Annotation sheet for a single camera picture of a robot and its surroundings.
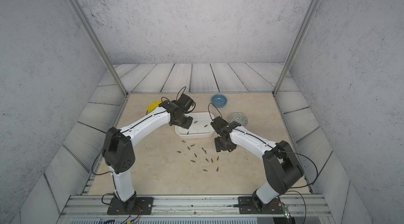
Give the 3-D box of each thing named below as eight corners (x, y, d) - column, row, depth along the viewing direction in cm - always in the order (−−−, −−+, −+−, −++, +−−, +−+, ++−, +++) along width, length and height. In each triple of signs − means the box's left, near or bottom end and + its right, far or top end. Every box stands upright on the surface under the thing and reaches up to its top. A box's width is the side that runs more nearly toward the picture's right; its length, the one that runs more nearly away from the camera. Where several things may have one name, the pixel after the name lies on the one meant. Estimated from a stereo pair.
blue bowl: (209, 101, 117) (209, 99, 115) (218, 94, 122) (218, 92, 120) (220, 109, 112) (220, 107, 110) (229, 102, 116) (229, 99, 114)
